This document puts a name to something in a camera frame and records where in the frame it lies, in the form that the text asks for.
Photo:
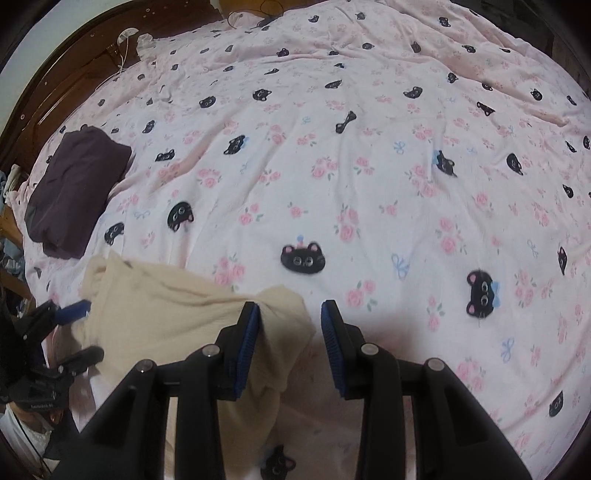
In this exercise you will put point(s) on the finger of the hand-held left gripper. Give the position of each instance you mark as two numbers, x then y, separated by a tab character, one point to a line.
69	313
78	361

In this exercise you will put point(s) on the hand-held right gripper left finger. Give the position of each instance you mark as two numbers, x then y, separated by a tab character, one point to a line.
247	350

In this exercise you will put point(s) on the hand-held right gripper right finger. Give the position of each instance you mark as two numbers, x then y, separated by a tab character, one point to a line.
330	350

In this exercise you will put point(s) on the beige knit sweater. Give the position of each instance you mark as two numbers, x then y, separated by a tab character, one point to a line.
184	304

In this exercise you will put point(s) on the pile of clothes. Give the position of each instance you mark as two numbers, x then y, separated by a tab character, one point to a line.
9	184

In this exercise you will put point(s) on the dark purple folded garment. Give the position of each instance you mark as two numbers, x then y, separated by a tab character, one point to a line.
74	184

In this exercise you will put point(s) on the pink cat print blanket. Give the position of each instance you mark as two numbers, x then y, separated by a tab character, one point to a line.
369	138

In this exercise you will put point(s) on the wooden headboard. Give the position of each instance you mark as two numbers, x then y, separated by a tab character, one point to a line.
69	78

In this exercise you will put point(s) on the small white cloth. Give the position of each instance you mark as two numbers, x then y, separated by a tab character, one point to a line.
145	44

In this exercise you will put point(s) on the wooden wardrobe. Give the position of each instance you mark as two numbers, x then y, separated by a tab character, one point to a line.
244	5

